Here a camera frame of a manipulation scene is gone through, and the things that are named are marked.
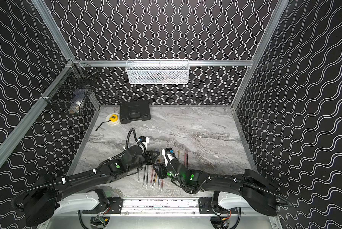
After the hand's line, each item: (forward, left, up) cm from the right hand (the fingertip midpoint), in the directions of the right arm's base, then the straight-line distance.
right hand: (154, 165), depth 76 cm
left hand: (+6, -3, +4) cm, 8 cm away
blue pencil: (-2, +7, -12) cm, 14 cm away
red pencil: (-6, -4, -13) cm, 15 cm away
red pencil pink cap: (-1, +2, -13) cm, 13 cm away
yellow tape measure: (+41, +37, -8) cm, 56 cm away
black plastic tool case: (+46, +21, -6) cm, 51 cm away
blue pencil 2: (0, +6, -13) cm, 14 cm away
